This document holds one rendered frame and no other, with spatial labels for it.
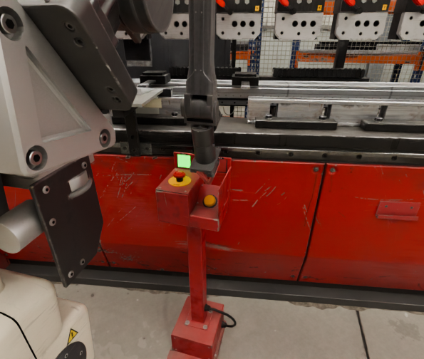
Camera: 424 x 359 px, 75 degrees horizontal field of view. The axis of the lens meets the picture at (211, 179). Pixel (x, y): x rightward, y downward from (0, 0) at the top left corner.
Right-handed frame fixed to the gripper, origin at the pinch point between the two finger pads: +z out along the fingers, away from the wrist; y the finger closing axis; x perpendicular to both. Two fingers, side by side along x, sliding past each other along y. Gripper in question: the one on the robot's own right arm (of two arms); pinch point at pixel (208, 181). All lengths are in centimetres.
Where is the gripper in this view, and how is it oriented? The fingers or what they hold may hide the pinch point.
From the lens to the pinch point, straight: 83.0
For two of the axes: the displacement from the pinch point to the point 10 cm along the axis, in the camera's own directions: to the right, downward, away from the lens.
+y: 2.5, -6.7, 7.0
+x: -9.6, -1.2, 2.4
